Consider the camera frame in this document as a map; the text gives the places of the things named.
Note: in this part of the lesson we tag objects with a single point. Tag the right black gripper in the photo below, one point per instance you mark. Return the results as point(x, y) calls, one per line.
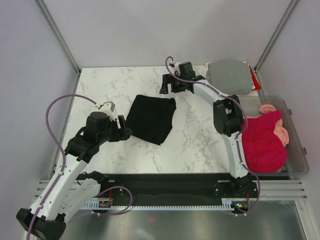
point(167, 79)

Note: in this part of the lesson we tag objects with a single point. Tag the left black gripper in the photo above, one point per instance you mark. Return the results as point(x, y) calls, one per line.
point(121, 134)

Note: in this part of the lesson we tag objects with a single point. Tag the black t-shirt blue logo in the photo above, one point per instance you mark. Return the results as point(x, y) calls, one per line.
point(150, 118)

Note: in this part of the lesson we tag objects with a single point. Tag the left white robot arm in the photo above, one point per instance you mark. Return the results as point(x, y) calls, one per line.
point(48, 216)

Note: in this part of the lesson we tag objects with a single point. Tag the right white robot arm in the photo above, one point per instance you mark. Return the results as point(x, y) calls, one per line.
point(229, 119)

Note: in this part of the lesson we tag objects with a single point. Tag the folded grey t-shirt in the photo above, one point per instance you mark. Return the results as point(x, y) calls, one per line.
point(231, 77)

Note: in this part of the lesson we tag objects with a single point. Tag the folded red t-shirt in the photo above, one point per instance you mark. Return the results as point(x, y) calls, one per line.
point(255, 84)

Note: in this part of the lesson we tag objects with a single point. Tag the magenta t-shirt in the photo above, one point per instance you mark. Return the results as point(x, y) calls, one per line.
point(264, 152)

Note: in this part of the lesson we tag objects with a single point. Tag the salmon pink t-shirt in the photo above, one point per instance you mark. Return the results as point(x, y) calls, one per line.
point(279, 130)

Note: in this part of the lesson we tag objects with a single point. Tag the clear plastic bin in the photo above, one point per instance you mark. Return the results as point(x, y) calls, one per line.
point(296, 163)

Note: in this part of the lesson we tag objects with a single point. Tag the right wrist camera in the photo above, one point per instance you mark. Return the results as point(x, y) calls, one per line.
point(182, 69)

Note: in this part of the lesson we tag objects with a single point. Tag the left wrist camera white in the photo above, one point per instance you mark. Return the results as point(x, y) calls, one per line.
point(108, 108)

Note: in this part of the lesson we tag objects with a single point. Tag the left aluminium frame post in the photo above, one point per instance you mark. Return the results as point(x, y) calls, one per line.
point(57, 34)

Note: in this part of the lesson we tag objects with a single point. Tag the aluminium frame post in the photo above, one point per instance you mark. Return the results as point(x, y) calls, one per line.
point(276, 33)
point(57, 34)

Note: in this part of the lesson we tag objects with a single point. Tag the slotted white cable duct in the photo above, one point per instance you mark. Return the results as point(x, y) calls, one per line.
point(224, 205)

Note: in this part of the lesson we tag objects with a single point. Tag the right aluminium frame post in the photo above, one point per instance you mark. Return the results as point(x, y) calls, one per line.
point(276, 33)

